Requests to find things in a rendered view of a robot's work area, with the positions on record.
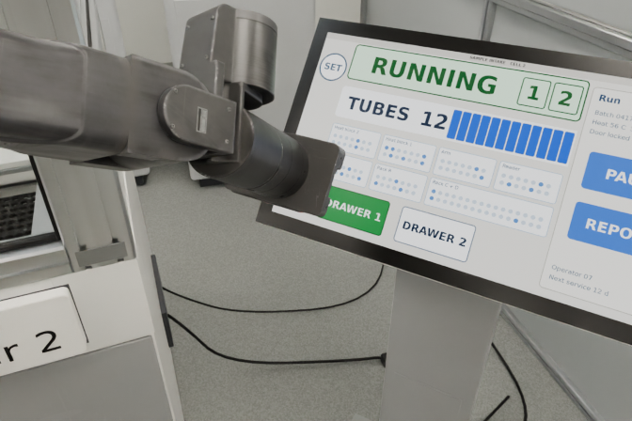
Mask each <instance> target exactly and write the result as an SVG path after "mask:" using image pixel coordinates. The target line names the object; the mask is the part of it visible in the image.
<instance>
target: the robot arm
mask: <svg viewBox="0 0 632 421"><path fill-rule="evenodd" d="M276 63H277V25H276V23H275V22H274V21H273V20H272V19H270V18H269V17H267V16H265V15H263V14H260V13H258V12H255V11H251V10H246V9H237V8H233V7H231V6H230V5H228V4H221V5H219V6H217V7H214V8H211V9H208V10H206V11H204V12H202V13H199V14H198V15H196V16H193V17H191V18H189V19H188V20H187V22H186V27H185V32H184V39H183V45H182V56H181V62H180V68H179V69H177V68H174V67H171V66H168V65H166V64H163V63H160V62H157V61H154V60H150V59H147V58H145V57H142V56H139V55H134V54H131V55H127V56H125V57H121V56H118V55H112V54H109V53H107V52H104V51H100V50H97V49H94V48H91V47H88V46H85V45H81V44H76V43H72V42H68V41H63V40H52V39H39V38H35V37H31V36H27V35H24V34H20V33H16V32H12V31H8V30H6V29H2V28H0V148H6V149H9V150H12V151H15V152H18V153H21V154H26V155H31V156H37V157H44V158H51V159H58V160H66V161H70V165H78V166H85V167H93V168H100V169H108V170H116V171H133V170H138V169H144V168H150V167H154V166H160V165H167V164H177V163H183V162H189V163H190V164H191V165H192V167H193V168H194V169H195V170H196V171H197V172H198V173H199V174H200V175H202V176H205V177H208V178H211V179H216V180H219V181H222V182H225V187H226V188H227V189H229V190H231V191H232V192H233V193H235V194H238V195H244V196H247V197H251V198H254V199H257V200H259V201H263V202H265V203H269V204H272V205H275V206H278V207H281V208H285V209H288V210H291V211H297V212H304V213H308V214H311V215H314V216H318V217H323V216H325V214H326V212H327V209H328V205H329V202H330V197H328V196H329V192H330V189H331V186H332V182H333V179H334V177H335V174H336V173H337V171H338V170H341V168H342V165H343V161H344V158H345V150H344V149H343V148H341V147H340V146H338V145H337V144H335V143H331V142H326V141H323V140H319V139H315V138H311V137H307V136H303V135H299V134H295V133H285V132H282V131H280V130H279V129H277V128H275V127H274V126H272V125H270V124H269V123H267V122H266V121H264V120H262V119H261V118H259V117H257V116H255V115H254V114H252V113H250V112H249V111H248V110H255V109H258V108H260V107H261V106H262V105H265V104H268V103H270V102H272V101H273V100H274V98H275V83H276Z"/></svg>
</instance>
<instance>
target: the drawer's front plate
mask: <svg viewBox="0 0 632 421"><path fill-rule="evenodd" d="M44 331H53V332H55V334H56V338H55V341H54V342H53V343H52V344H51V345H50V347H49V348H48V349H51V348H54V347H58V346H61V349H57V350H54V351H47V352H44V353H42V350H43V349H44V348H45V346H46V345H47V344H48V343H49V341H50V340H51V339H52V335H50V334H44V335H40V336H38V337H36V334H38V333H41V332H44ZM14 344H18V347H14V348H12V349H10V353H11V356H12V358H13V360H14V361H12V362H10V361H9V359H8V356H7V354H6V352H5V350H4V347H8V348H9V347H10V346H12V345H14ZM48 349H47V350H48ZM86 349H87V338H86V335H85V333H84V330H83V327H82V324H81V321H80V319H79V317H78V314H77V311H76V308H75V305H74V303H73V300H72V297H71V293H70V291H69V289H68V288H64V287H62V288H54V289H50V290H45V291H42V292H38V293H34V294H30V295H25V296H22V297H18V298H14V299H9V300H5V301H2V302H0V361H1V363H2V364H0V375H3V374H6V373H9V372H12V371H16V370H20V369H23V368H27V367H31V366H36V365H40V364H43V363H47V362H50V361H54V360H57V359H60V358H64V357H68V356H71V355H74V354H78V353H81V352H84V351H85V350H86Z"/></svg>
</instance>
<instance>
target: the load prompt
mask: <svg viewBox="0 0 632 421"><path fill-rule="evenodd" d="M346 79H350V80H356V81H360V82H365V83H370V84H376V85H380V86H390V87H395V88H399V89H404V90H410V91H415V92H419V93H424V94H430V95H435V96H439V97H445V98H450V99H455V100H459V101H469V102H474V103H478V104H484V105H489V106H494V107H498V108H504V109H509V110H514V111H519V112H524V113H529V114H534V115H539V116H544V117H553V118H558V119H563V120H568V121H574V122H578V123H580V120H581V117H582V114H583V110H584V107H585V103H586V100H587V97H588V93H589V90H590V86H591V83H592V81H588V80H581V79H576V78H570V77H564V76H558V75H552V74H546V73H540V72H534V71H528V70H518V69H511V68H505V67H500V66H494V65H487V64H482V63H476V62H469V61H464V60H458V59H452V58H446V57H440V56H434V55H423V54H417V53H411V52H406V51H399V50H393V49H388V48H382V47H375V46H370V45H364V44H358V43H357V44H356V47H355V51H354V55H353V58H352V61H351V64H350V68H349V70H348V73H347V76H346Z"/></svg>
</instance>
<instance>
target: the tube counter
mask: <svg viewBox="0 0 632 421"><path fill-rule="evenodd" d="M415 133H418V134H422V135H427V136H431V137H435V138H439V139H444V140H448V141H452V142H456V143H461V144H465V145H470V146H473V147H478V148H486V149H490V150H494V151H498V152H503V153H508V154H512V155H516V156H520V157H525V158H529V159H533V160H537V161H542V162H546V163H551V164H558V165H562V166H567V167H568V164H569V161H570V157H571V154H572V150H573V146H574V143H575V140H576V137H577V131H573V130H568V129H564V128H559V127H554V126H549V125H545V124H539V123H534V122H529V121H525V120H520V119H515V118H510V117H502V116H496V115H491V114H486V113H482V112H477V111H472V110H467V109H463V108H458V107H452V106H448V105H443V104H438V103H433V102H428V101H425V102H424V103H423V105H422V108H421V112H420V115H419V120H418V124H417V127H416V129H415Z"/></svg>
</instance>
